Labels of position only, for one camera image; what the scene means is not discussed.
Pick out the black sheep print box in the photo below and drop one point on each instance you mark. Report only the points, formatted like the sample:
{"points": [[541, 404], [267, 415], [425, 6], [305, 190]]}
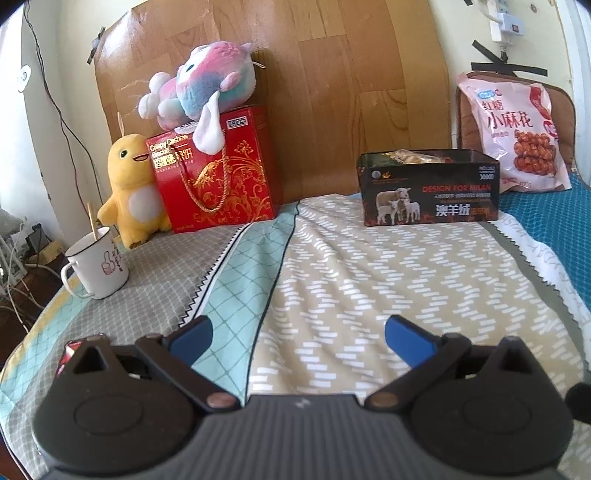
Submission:
{"points": [[466, 190]]}

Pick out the patterned patchwork bed sheet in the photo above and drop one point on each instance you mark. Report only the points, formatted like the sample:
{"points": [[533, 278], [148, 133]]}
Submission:
{"points": [[299, 305]]}

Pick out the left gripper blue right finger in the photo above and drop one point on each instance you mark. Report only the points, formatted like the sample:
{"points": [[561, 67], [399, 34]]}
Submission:
{"points": [[429, 357]]}

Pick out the wooden stick in mug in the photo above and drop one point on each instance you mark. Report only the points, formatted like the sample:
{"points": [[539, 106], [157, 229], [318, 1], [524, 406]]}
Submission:
{"points": [[92, 221]]}

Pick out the blue mesh mat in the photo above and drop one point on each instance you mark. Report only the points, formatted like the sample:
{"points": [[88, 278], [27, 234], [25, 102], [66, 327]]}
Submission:
{"points": [[560, 220]]}

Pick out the yellow peanut snack bag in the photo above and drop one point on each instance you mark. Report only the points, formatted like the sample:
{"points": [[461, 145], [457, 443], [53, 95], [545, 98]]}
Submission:
{"points": [[407, 157]]}

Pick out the white wall charger plug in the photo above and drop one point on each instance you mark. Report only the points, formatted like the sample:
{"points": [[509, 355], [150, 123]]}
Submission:
{"points": [[505, 27]]}

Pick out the red gift box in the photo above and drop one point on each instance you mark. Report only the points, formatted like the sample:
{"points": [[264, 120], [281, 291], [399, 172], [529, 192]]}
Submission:
{"points": [[238, 185]]}

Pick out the white enamel mug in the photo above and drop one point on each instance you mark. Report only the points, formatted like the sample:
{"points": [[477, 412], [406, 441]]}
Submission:
{"points": [[98, 265]]}

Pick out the pink fried twist snack bag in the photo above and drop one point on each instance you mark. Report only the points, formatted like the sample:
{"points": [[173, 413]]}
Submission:
{"points": [[516, 128]]}

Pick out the yellow duck plush toy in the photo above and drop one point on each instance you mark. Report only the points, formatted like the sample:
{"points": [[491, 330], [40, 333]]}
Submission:
{"points": [[135, 205]]}

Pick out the pastel unicorn plush toy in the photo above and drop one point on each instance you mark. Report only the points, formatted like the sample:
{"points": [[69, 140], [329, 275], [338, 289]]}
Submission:
{"points": [[216, 77]]}

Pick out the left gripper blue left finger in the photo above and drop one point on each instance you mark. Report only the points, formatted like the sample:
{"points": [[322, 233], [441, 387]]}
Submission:
{"points": [[169, 358]]}

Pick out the wooden headboard panel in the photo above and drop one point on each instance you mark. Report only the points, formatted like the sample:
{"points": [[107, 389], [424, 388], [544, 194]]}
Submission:
{"points": [[338, 78]]}

